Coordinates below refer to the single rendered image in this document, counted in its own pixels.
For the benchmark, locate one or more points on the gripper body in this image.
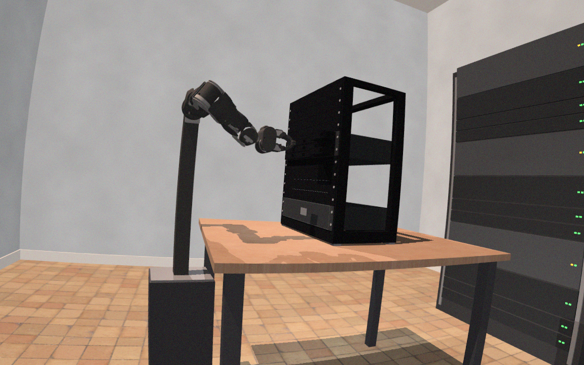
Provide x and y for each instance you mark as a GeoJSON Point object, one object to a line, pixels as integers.
{"type": "Point", "coordinates": [267, 140]}

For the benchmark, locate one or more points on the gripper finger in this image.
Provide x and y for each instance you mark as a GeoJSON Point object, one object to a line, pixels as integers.
{"type": "Point", "coordinates": [283, 135]}
{"type": "Point", "coordinates": [279, 147]}

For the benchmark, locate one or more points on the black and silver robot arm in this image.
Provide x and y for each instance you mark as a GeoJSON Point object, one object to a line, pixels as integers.
{"type": "Point", "coordinates": [223, 111]}

